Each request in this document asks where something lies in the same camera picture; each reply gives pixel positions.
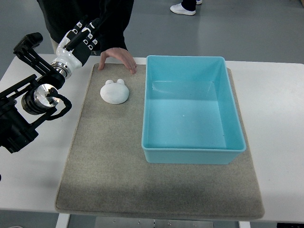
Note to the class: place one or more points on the person's bare hand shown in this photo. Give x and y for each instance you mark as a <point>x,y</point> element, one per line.
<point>120,54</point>

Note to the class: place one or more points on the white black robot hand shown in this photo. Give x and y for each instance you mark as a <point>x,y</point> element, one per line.
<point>79,42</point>

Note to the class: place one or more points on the white frog toy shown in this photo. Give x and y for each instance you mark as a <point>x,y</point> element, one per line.
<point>114,92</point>

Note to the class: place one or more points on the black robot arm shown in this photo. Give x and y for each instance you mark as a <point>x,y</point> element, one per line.
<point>32,101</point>

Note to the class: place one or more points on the blue plastic box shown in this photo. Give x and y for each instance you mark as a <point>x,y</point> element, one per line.
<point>190,114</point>

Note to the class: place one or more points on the beige felt mat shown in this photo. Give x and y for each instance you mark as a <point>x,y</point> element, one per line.
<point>106,172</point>

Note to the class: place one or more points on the white table leg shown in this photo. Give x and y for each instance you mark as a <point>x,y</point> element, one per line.
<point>62,220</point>

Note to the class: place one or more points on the metal table base plate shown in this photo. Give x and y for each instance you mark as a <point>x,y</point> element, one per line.
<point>109,222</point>

